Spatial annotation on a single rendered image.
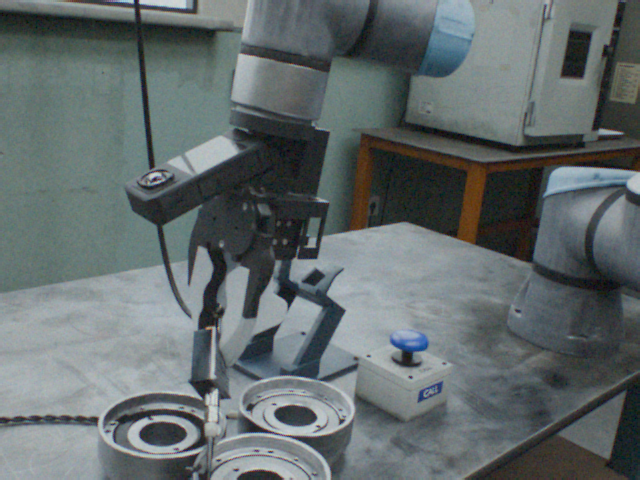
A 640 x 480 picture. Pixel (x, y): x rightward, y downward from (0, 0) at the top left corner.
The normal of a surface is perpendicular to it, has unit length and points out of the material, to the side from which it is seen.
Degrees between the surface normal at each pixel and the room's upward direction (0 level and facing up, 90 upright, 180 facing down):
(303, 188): 91
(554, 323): 73
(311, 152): 91
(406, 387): 90
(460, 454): 0
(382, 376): 90
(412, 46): 120
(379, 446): 0
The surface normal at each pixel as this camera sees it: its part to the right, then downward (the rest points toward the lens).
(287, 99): 0.27, 0.25
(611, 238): -0.90, -0.11
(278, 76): -0.03, 0.19
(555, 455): 0.11, -0.95
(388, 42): 0.22, 0.72
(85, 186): 0.70, 0.27
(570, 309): -0.30, -0.07
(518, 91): -0.72, 0.13
